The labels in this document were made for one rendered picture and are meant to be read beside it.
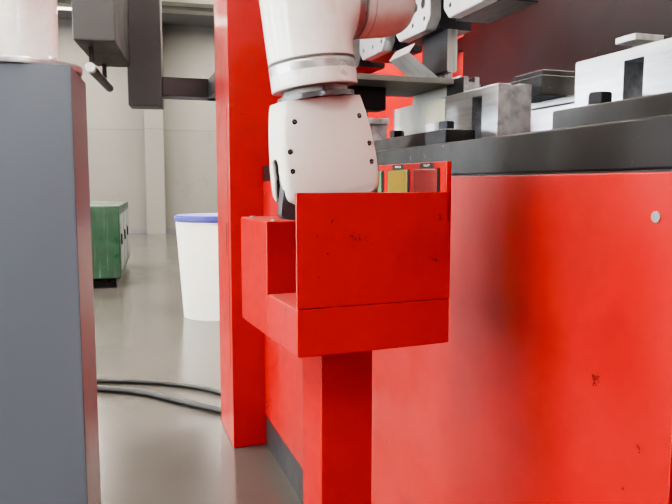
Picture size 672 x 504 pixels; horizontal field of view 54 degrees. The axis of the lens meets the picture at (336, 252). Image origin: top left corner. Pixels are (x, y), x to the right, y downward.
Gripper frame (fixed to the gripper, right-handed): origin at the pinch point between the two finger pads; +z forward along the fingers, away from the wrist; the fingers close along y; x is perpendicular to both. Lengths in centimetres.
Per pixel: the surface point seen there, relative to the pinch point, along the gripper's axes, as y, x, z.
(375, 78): -28, -39, -22
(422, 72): -41, -46, -24
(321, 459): 3.6, -2.6, 21.8
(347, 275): 1.3, 5.2, 1.7
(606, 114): -30.3, 6.5, -10.2
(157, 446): 7, -148, 70
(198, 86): -32, -188, -45
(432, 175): -10.1, 3.3, -6.3
